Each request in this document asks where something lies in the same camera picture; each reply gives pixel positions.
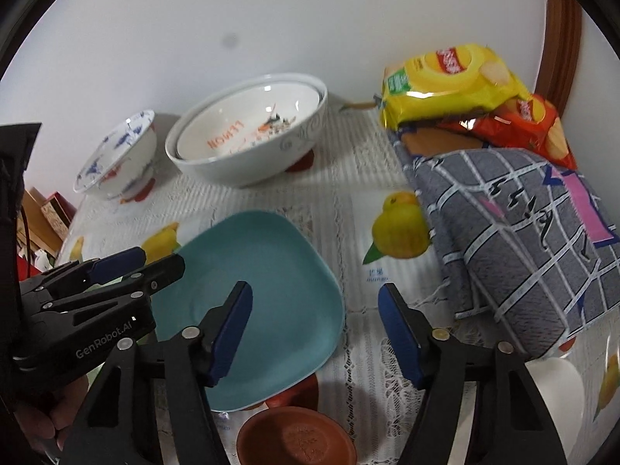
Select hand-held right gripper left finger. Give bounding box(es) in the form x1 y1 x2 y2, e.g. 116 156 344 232
60 281 253 465

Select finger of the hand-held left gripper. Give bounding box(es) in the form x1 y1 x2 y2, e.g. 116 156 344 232
19 246 147 301
29 253 187 323

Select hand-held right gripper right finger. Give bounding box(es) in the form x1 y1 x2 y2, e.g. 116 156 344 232
379 282 567 465

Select brown clay saucer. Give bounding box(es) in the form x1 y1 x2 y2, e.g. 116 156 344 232
236 409 358 465

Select plain white bowl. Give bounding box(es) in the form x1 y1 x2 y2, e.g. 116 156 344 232
525 356 587 446

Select person's left hand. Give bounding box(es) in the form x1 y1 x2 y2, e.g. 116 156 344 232
14 377 91 452

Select brown cardboard box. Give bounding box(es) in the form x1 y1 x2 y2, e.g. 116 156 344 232
17 186 78 257

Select red bag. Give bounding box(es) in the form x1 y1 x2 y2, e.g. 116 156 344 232
17 254 49 282

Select blue floral bowl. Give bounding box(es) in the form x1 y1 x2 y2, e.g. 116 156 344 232
72 109 158 200

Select grey checked cloth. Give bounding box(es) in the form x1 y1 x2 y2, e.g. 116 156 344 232
394 148 620 355

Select white bowl with orange print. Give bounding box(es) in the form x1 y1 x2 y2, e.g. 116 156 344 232
175 82 324 160

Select fruit printed tablecloth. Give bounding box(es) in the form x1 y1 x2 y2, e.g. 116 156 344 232
53 102 620 465

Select large grey-patterned white bowl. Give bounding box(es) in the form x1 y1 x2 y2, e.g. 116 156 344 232
165 74 329 188

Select brown snack packet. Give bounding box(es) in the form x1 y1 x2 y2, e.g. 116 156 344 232
394 125 487 157

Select orange chips bag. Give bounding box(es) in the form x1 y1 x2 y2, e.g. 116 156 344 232
438 93 578 170

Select yellow chips bag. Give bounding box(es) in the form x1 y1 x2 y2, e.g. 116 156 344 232
378 43 534 131

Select wooden door frame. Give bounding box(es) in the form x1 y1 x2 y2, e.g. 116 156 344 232
533 0 583 117

